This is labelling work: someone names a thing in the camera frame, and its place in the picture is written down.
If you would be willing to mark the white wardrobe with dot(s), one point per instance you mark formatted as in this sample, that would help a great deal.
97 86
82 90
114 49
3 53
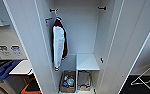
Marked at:
81 33

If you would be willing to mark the maroon jacket white sleeves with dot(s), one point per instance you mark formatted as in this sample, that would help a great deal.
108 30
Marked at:
59 43

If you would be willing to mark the white box inside wardrobe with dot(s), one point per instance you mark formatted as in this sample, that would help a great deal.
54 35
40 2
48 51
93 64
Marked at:
87 61

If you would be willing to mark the dark door hinge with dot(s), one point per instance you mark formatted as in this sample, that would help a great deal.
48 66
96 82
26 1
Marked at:
101 60

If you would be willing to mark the white clothes hanger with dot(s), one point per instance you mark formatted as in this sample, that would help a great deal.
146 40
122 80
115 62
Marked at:
58 18

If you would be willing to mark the clear plastic bottle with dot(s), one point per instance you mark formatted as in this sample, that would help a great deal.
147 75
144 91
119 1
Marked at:
70 81

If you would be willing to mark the pale basket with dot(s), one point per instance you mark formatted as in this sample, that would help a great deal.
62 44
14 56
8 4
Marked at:
67 82

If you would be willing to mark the white label orange stripe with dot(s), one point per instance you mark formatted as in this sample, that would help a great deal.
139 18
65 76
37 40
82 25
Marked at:
48 19

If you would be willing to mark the black wardrobe hook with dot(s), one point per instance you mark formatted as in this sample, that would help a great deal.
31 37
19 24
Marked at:
53 10
102 7

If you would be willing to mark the white flat board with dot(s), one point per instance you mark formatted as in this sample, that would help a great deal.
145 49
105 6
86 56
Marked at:
21 66

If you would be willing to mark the orange floor stand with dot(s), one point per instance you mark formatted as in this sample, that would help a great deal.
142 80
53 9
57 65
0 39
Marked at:
31 88

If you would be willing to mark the white wall outlet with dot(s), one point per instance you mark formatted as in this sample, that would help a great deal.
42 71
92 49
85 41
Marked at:
16 50
3 49

